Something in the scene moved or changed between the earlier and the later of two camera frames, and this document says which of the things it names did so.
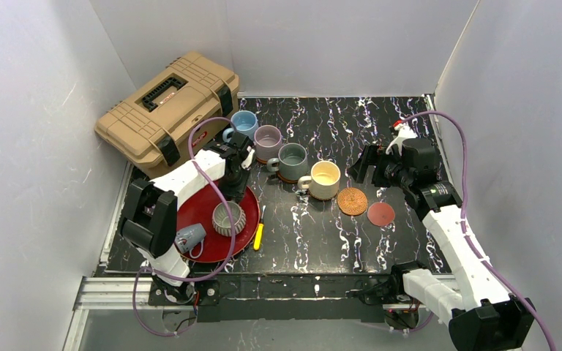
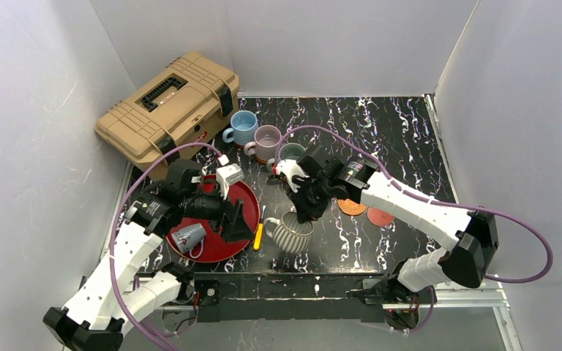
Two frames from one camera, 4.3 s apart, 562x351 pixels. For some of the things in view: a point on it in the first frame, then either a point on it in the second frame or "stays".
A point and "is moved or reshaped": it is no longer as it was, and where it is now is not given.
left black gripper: (235, 179) to (225, 215)
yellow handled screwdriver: (259, 233) stays
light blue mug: (245, 122) stays
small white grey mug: (191, 238) stays
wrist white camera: (405, 131) to (290, 167)
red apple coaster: (380, 213) stays
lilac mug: (267, 139) stays
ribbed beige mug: (221, 218) is moved or reshaped
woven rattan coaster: (351, 201) stays
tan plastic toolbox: (150, 129) stays
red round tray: (198, 206) stays
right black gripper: (375, 168) to (309, 194)
